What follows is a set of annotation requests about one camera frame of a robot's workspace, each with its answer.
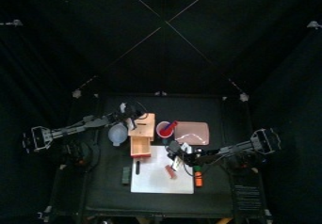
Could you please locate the red toy utensil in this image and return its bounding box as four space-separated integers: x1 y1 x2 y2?
163 120 181 134

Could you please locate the red toy sausage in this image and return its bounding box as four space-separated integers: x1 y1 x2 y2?
163 164 180 181

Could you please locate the white plastic cutting board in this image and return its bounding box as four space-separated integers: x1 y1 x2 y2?
130 145 197 195

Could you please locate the pink plastic cup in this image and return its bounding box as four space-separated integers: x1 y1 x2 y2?
155 120 177 139

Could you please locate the red wooden drawer with knob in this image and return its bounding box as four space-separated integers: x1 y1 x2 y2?
130 136 154 159

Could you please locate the dark green box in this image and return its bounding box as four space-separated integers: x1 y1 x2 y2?
121 167 133 185

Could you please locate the wooden drawer cabinet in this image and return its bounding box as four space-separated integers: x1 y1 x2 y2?
127 112 158 141

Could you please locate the pink plastic tray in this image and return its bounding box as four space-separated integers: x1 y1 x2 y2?
173 121 212 147

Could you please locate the orange marker pen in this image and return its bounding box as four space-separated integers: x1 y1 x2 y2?
193 170 205 188

